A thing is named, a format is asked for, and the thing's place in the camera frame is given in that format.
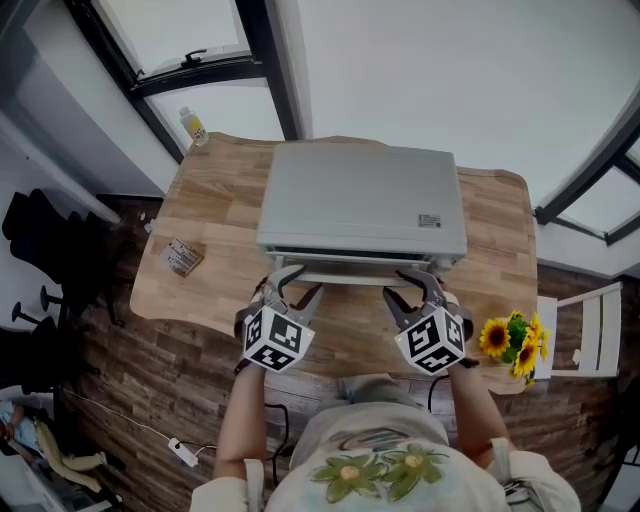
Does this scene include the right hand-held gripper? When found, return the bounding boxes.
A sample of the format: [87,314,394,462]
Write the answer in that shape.
[382,268,468,376]

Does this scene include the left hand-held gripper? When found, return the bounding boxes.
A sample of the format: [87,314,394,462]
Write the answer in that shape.
[243,264,325,374]

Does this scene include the glass oven door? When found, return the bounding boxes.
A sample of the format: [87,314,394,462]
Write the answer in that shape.
[272,252,444,289]

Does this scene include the person's left forearm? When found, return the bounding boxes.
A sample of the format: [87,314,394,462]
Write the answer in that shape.
[213,362,269,482]

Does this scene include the person's right forearm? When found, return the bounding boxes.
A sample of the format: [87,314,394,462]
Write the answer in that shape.
[446,362,512,472]

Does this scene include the silver toaster oven body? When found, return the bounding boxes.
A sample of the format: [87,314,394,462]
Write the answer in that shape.
[255,141,469,281]

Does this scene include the person's left hand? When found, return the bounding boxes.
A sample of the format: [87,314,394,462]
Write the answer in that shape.
[249,277,272,309]

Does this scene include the person's grey trousers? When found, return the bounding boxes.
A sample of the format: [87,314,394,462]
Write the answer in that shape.
[337,373,402,407]

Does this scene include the sunflower bouquet in vase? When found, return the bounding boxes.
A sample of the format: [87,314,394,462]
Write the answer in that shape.
[478,309,553,388]

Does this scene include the person's floral print shirt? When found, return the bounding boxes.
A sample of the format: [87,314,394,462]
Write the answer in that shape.
[189,402,584,512]

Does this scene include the white slatted chair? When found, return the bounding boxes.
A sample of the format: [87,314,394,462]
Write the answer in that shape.
[534,282,624,381]

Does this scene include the white power strip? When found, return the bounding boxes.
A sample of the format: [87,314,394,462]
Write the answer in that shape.
[168,437,200,468]

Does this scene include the clear bottle yellow label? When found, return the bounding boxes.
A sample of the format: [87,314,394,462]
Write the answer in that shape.
[178,105,210,148]

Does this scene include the black office chair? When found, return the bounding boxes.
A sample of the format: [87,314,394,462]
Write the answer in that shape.
[589,374,640,506]
[2,188,127,327]
[0,299,69,399]

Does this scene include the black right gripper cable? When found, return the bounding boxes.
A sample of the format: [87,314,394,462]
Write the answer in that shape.
[426,373,452,414]

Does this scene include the black floor cable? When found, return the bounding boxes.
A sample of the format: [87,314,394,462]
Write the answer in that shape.
[262,402,297,487]

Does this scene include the black window frame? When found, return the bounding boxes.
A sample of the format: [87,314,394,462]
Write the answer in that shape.
[533,84,640,247]
[63,0,307,164]

